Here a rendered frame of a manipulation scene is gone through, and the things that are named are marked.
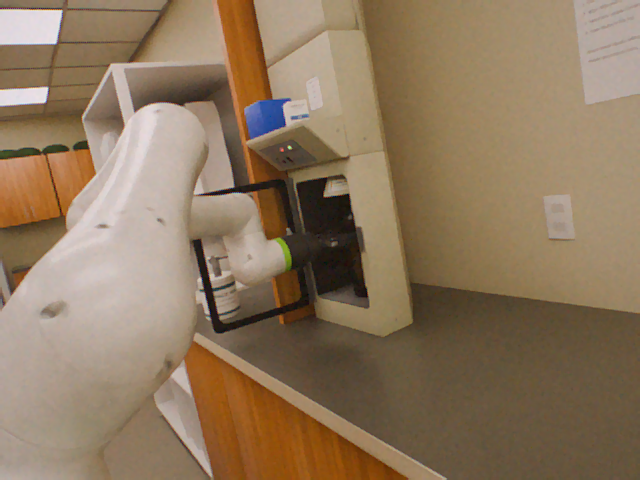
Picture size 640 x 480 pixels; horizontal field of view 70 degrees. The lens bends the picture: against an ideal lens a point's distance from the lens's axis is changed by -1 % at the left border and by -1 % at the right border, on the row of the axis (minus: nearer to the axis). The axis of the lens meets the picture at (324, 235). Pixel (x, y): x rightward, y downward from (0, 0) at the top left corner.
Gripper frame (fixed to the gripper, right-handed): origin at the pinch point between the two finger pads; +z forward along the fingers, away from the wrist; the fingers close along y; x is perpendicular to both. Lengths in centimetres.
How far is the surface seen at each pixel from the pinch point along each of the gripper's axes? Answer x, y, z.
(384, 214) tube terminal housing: -4.9, -14.1, -2.0
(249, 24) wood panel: -65, 23, -9
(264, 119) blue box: -35.2, 6.1, -19.8
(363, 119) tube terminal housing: -29.4, -13.9, -2.9
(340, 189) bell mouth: -13.1, -4.0, -7.1
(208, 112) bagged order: -58, 127, 11
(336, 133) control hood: -27.1, -14.2, -12.0
